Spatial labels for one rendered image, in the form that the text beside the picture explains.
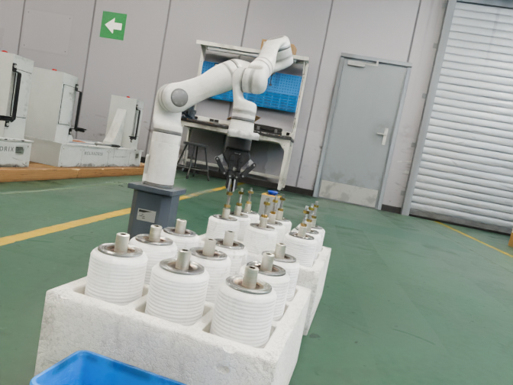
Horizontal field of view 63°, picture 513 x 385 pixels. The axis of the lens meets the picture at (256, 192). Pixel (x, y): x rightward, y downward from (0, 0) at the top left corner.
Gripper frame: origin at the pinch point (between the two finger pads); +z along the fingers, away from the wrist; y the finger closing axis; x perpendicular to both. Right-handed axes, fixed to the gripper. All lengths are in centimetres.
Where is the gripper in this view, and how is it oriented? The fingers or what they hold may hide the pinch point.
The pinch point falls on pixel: (230, 184)
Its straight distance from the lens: 125.2
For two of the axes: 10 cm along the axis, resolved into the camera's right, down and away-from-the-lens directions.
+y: -9.6, -1.6, -2.1
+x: 1.9, 1.3, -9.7
